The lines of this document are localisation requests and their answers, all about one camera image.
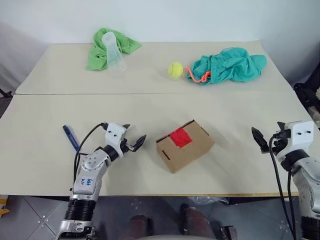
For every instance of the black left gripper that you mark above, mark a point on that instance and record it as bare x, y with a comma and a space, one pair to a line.
128, 147

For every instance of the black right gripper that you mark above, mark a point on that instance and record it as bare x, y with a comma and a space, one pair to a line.
280, 145

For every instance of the brown cardboard box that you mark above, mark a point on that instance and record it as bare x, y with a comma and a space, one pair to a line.
192, 153

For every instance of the blue tool handle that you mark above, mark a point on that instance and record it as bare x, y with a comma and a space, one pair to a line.
70, 137

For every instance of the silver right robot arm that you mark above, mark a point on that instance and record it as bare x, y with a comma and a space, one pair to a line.
307, 180

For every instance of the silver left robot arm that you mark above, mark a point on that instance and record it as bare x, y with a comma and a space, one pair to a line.
87, 170

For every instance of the red adhesive tape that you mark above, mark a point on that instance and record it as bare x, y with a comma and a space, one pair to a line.
180, 138

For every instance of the black equipment stand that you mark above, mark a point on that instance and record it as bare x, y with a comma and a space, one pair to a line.
306, 100

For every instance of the yellow tennis ball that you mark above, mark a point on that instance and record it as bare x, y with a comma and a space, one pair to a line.
176, 70

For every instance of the teal cloth bag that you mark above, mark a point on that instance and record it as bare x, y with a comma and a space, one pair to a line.
232, 65

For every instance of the light green cloth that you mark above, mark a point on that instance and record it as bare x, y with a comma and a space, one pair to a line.
125, 42

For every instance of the dark metal foot block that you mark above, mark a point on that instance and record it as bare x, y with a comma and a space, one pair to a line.
228, 232

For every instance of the black tripod leg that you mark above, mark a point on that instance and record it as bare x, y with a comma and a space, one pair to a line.
5, 93

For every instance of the yellow floor object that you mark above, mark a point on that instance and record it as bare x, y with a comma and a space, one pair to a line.
3, 207

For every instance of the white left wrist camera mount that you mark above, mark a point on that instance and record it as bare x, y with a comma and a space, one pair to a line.
113, 132

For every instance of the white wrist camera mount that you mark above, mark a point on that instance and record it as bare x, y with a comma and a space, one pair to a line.
302, 132
113, 132

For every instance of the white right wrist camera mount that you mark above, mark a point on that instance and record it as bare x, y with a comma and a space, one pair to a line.
302, 132

